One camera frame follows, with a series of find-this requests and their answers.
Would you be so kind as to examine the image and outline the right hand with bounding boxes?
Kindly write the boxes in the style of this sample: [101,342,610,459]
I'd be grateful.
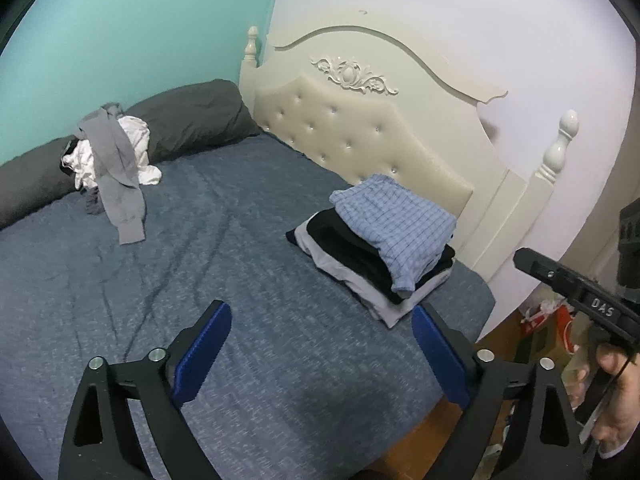
[566,344,639,470]

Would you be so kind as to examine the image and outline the dark grey small garment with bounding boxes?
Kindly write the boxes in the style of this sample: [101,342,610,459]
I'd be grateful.
[82,188,105,216]

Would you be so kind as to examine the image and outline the dark blue bedspread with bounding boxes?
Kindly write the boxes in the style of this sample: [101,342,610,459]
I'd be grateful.
[0,131,497,480]

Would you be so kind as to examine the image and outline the white crumpled garment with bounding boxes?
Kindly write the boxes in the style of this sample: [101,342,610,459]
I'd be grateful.
[61,108,162,188]

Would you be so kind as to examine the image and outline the cream tufted headboard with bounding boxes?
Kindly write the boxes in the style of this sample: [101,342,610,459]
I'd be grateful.
[239,24,579,278]

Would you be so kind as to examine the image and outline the blue plaid shorts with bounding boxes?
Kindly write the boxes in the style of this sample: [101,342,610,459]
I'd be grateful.
[330,174,457,295]

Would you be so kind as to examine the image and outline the light grey folded garment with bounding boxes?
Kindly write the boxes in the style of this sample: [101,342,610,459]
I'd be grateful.
[293,221,454,328]

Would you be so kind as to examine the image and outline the dark grey rolled duvet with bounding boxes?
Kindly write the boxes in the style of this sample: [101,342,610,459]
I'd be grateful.
[1,79,260,228]

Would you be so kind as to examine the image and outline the grey sweater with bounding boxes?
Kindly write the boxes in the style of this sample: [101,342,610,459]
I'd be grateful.
[75,103,145,245]

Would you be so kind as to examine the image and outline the black folded garment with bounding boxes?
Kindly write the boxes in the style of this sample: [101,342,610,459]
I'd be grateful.
[305,207,458,306]

